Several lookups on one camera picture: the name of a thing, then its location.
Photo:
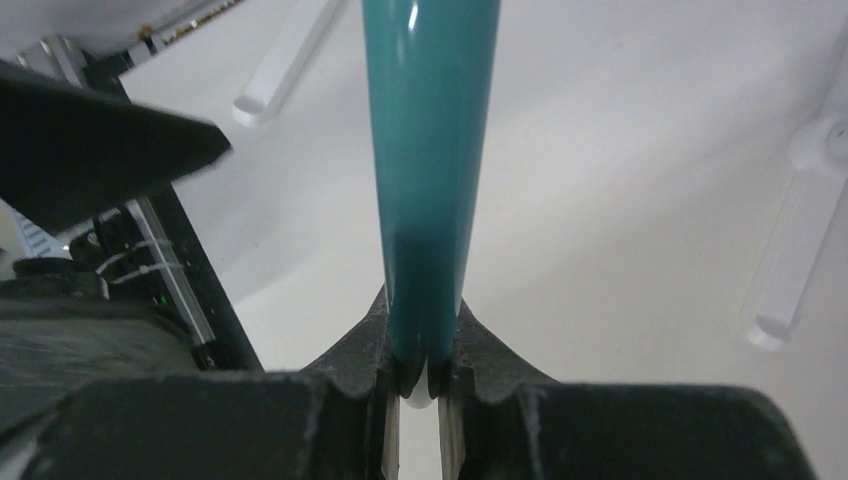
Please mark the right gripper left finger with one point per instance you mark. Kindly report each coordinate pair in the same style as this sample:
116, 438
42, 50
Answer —
336, 418

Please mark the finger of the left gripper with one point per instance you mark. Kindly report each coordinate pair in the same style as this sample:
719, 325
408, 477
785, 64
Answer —
86, 152

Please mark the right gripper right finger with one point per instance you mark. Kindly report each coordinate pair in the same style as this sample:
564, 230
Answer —
502, 418

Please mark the blue wavy hanger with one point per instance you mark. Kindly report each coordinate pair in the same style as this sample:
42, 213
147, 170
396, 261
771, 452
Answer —
429, 70

